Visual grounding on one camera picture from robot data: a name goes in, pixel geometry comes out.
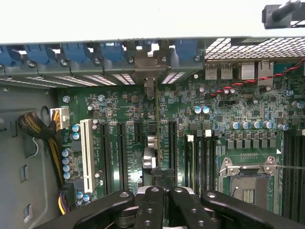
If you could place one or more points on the white expansion slot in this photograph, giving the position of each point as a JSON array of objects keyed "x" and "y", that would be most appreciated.
[{"x": 86, "y": 155}]

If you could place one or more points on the silver square port block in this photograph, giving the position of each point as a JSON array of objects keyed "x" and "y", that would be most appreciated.
[{"x": 248, "y": 71}]

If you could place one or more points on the green motherboard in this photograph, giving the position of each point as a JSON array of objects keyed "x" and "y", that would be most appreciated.
[{"x": 119, "y": 102}]

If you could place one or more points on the thin locking lever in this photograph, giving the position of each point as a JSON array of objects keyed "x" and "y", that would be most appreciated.
[{"x": 290, "y": 167}]

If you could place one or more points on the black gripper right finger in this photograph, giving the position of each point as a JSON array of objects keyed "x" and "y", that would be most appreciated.
[{"x": 188, "y": 210}]

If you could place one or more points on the black RAM slot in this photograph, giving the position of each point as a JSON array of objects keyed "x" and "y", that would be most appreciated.
[
  {"x": 286, "y": 171},
  {"x": 301, "y": 171},
  {"x": 216, "y": 148},
  {"x": 201, "y": 162},
  {"x": 208, "y": 162},
  {"x": 293, "y": 171}
]

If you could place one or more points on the open grey PC case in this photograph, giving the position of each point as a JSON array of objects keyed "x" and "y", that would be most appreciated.
[{"x": 9, "y": 167}]

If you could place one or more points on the short black expansion slot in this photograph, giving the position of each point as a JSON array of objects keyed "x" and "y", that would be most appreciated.
[{"x": 138, "y": 132}]

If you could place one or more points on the silver ethernet port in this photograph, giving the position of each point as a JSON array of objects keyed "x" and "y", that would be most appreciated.
[{"x": 265, "y": 72}]

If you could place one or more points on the white power connector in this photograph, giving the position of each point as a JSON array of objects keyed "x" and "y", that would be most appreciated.
[{"x": 63, "y": 118}]

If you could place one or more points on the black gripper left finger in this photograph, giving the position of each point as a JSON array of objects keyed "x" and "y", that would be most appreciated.
[{"x": 150, "y": 210}]

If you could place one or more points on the CPU socket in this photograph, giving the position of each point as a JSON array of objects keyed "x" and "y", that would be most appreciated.
[{"x": 245, "y": 188}]

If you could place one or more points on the black RAM stick with sticker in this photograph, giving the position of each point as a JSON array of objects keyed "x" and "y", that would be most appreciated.
[{"x": 194, "y": 167}]

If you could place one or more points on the silver USB port block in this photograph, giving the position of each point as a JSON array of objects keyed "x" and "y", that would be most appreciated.
[
  {"x": 226, "y": 71},
  {"x": 211, "y": 71}
]

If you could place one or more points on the long black expansion slot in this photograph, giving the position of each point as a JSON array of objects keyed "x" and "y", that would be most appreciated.
[
  {"x": 122, "y": 155},
  {"x": 173, "y": 145},
  {"x": 106, "y": 155}
]

